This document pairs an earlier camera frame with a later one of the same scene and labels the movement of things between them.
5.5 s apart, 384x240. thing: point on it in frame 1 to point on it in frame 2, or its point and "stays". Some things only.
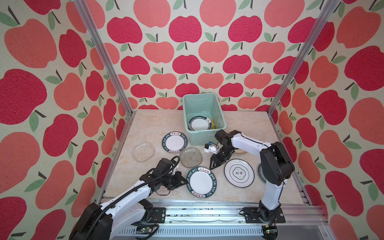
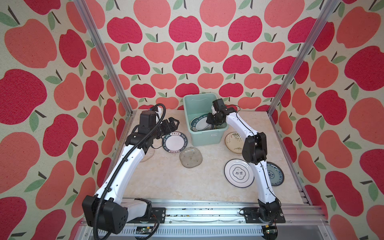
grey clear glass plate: [190, 157] stays
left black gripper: [178, 177] to [174, 127]
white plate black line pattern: [239, 172] stays
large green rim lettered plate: [201, 182] to [199, 123]
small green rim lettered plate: [174, 142] stays
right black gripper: [215, 162] to [209, 120]
